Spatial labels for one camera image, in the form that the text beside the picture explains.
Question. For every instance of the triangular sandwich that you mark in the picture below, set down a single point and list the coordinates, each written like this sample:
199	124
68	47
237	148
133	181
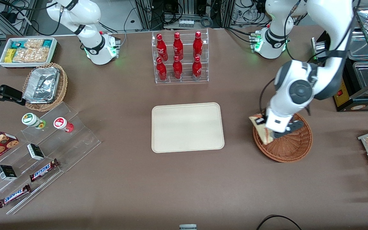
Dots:
267	135

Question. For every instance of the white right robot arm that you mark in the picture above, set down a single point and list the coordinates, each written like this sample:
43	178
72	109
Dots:
85	19

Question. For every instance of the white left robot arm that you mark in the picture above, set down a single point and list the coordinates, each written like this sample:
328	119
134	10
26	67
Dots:
331	32

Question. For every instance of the round brown wicker basket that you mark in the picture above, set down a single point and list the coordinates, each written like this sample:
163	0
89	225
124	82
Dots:
292	150

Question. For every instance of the oval light wicker basket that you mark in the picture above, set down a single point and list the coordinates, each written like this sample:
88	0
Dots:
63	84

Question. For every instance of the beige plastic tray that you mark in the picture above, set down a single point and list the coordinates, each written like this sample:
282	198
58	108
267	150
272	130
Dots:
187	127

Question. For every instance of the stack of foil trays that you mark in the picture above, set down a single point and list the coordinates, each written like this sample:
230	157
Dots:
42	84

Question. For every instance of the white rectangular snack bin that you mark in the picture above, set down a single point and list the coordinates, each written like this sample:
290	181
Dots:
27	65

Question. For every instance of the white jar green label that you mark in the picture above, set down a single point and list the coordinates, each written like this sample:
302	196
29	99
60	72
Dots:
30	119

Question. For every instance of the yellow snack packet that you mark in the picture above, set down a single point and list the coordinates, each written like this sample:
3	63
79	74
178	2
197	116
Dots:
10	55

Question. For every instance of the clear bag of crackers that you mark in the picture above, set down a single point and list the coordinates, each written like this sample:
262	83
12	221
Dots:
41	54
22	56
34	43

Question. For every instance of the teal snack packet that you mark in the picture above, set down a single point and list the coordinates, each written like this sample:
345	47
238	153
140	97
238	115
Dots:
47	42
17	44

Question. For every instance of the white jar red label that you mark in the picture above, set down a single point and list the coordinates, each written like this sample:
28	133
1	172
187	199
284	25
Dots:
61	123

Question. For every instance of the small black box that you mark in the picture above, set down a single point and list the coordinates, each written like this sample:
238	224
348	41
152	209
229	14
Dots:
35	151
6	172

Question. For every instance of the clear acrylic stepped stand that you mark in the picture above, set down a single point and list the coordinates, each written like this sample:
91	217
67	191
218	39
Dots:
75	140

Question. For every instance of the red cola bottle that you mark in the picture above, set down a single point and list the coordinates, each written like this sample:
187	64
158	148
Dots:
196	69
178	48
162	49
197	46
177	69
161	71

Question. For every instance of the Snickers chocolate bar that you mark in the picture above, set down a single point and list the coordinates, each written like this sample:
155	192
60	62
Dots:
44	170
14	195

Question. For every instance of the black yellow food warmer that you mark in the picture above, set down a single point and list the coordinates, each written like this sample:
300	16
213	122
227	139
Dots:
342	95

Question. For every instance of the clear acrylic bottle rack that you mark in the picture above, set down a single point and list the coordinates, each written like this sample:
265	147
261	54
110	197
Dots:
185	80

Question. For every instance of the white power strip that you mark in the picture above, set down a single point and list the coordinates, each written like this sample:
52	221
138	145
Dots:
186	23

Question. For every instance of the small grey device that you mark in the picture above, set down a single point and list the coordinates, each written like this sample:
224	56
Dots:
187	227

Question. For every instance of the dark grey wrist camera bar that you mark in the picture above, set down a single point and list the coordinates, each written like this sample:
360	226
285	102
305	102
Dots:
291	128

